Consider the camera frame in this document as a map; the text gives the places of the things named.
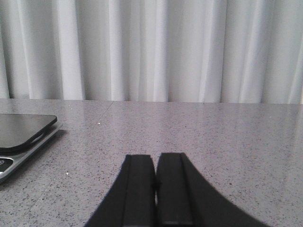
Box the white pleated curtain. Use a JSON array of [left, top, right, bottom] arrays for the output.
[[0, 0, 303, 104]]

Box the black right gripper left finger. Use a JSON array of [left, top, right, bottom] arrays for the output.
[[85, 155, 156, 227]]

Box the black silver kitchen scale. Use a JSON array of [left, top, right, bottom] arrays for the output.
[[0, 113, 62, 182]]

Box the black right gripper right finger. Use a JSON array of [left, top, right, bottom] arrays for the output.
[[157, 153, 265, 227]]

